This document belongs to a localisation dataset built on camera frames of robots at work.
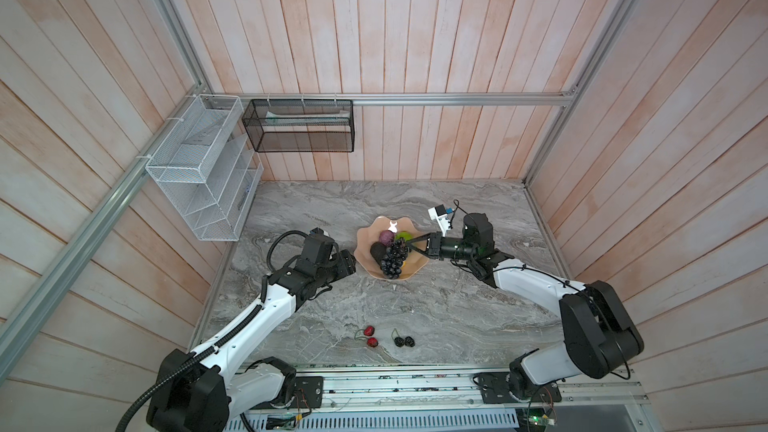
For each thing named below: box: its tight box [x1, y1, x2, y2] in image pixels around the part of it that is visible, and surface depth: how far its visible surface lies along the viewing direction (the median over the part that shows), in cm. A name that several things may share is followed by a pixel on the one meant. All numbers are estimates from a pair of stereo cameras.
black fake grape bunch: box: [380, 237, 409, 279], surface depth 88 cm
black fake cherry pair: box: [391, 328, 416, 348], surface depth 81 cm
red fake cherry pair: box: [354, 325, 379, 348], surface depth 83 cm
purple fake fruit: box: [379, 230, 395, 246], surface depth 98 cm
